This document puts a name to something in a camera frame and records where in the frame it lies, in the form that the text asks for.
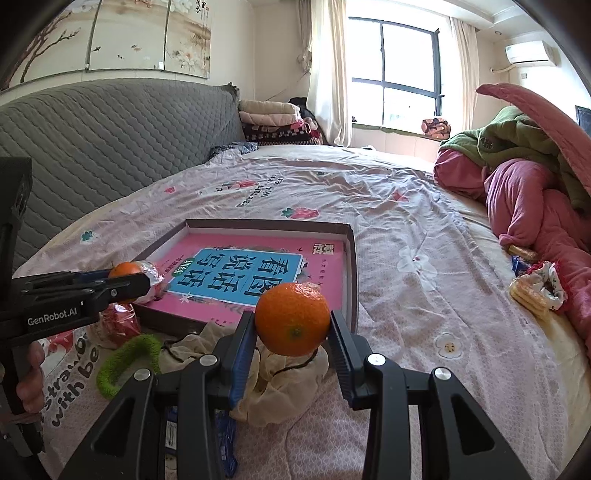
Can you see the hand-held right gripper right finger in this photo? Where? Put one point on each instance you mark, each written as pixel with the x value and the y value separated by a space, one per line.
pixel 339 353

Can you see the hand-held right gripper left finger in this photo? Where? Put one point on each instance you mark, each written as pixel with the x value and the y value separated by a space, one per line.
pixel 242 353

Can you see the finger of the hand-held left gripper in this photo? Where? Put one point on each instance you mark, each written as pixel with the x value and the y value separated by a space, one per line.
pixel 124 288
pixel 83 277

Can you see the small orange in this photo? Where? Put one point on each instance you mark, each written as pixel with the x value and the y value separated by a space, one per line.
pixel 124 269

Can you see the clear plastic jelly cup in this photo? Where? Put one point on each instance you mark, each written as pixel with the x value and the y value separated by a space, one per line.
pixel 154 277

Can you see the red net ball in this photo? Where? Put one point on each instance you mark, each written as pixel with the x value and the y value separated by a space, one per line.
pixel 120 323

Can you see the green fuzzy scrunchie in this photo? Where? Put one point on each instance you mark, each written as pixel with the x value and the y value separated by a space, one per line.
pixel 134 344

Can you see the large orange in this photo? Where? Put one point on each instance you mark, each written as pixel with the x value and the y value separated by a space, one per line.
pixel 293 318

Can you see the grey cardboard box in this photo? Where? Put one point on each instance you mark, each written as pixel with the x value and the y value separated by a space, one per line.
pixel 351 286

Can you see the blue snack packet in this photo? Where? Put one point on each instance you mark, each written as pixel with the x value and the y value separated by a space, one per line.
pixel 226 443

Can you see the person's left hand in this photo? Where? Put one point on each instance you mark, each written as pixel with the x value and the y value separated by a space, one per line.
pixel 30 374

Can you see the pink and blue book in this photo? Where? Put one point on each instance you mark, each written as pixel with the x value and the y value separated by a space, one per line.
pixel 198 309

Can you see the grey quilted headboard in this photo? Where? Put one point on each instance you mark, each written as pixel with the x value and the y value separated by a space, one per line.
pixel 115 138

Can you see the pink printed bed sheet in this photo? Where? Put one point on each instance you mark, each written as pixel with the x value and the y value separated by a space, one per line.
pixel 415 221

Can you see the blue patterned cloth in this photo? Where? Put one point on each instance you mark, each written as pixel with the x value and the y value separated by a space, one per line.
pixel 231 150

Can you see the biscuit packet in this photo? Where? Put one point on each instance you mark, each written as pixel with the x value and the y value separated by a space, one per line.
pixel 526 295

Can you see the small blue wrapper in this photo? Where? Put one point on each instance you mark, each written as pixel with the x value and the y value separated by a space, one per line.
pixel 519 265

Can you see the golden snack bar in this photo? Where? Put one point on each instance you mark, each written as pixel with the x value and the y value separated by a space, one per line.
pixel 521 252

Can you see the dark patterned folded blanket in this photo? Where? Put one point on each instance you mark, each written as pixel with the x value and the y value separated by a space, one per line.
pixel 277 134

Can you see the pink folded blanket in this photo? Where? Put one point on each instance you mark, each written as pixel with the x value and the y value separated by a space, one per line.
pixel 270 117

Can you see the floral scrunchie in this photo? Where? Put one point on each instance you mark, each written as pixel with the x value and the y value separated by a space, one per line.
pixel 551 277

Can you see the cream folded blanket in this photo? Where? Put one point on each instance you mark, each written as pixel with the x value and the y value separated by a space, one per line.
pixel 268 106

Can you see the floral bag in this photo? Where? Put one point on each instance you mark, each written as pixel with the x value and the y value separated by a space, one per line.
pixel 436 128

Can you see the magenta fleece blanket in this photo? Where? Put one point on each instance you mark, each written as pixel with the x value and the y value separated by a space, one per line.
pixel 531 198

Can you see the black cloth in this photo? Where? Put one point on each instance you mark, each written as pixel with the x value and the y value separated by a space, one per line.
pixel 301 106

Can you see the green blanket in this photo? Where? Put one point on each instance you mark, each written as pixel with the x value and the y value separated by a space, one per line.
pixel 508 138

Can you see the black framed window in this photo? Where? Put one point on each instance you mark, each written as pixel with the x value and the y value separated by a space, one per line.
pixel 408 87

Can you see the cream curtain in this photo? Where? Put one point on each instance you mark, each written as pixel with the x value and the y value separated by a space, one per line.
pixel 328 69
pixel 464 69

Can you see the pink quilted blanket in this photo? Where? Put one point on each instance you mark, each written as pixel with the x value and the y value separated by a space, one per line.
pixel 531 106

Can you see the white air conditioner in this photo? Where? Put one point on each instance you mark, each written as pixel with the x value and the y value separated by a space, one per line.
pixel 531 50

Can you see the floral wall painting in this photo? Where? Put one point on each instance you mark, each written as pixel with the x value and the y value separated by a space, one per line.
pixel 138 37

